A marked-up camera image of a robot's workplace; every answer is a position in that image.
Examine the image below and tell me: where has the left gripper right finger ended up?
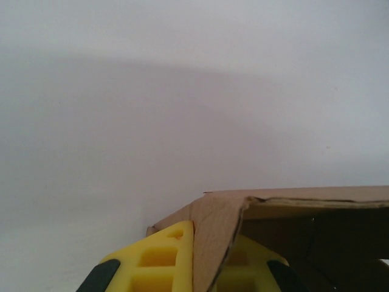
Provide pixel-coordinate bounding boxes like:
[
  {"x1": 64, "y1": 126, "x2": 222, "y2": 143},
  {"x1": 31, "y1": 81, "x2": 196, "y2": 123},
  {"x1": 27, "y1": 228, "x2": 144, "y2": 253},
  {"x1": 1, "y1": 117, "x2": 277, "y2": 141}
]
[{"x1": 214, "y1": 233, "x2": 309, "y2": 292}]

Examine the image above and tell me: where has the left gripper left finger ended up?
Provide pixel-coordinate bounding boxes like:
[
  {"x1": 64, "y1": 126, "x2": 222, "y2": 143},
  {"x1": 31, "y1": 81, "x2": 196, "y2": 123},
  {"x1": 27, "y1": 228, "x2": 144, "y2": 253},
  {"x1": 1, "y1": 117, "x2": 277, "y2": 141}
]
[{"x1": 75, "y1": 220, "x2": 195, "y2": 292}]

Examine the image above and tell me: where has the brown cardboard box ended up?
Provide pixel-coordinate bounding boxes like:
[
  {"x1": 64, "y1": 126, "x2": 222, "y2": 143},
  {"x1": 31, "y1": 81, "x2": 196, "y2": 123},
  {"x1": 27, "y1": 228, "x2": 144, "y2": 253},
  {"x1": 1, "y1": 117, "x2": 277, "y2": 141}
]
[{"x1": 145, "y1": 185, "x2": 389, "y2": 292}]

